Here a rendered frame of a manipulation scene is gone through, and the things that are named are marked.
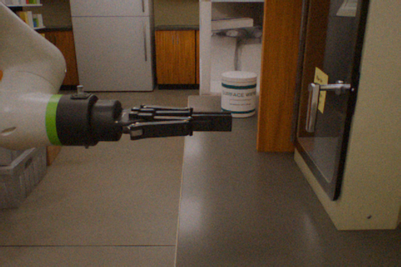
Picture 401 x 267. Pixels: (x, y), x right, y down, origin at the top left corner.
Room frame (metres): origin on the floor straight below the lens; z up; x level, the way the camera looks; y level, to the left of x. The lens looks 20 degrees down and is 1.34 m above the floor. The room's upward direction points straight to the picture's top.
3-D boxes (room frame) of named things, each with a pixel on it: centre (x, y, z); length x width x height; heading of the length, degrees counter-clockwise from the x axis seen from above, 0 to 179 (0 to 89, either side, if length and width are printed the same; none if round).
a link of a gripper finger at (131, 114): (0.58, 0.07, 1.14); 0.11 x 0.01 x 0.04; 86
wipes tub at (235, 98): (1.29, -0.14, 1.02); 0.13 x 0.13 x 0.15
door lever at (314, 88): (0.60, -0.21, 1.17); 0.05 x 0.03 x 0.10; 91
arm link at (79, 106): (0.60, 0.21, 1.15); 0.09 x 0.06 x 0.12; 1
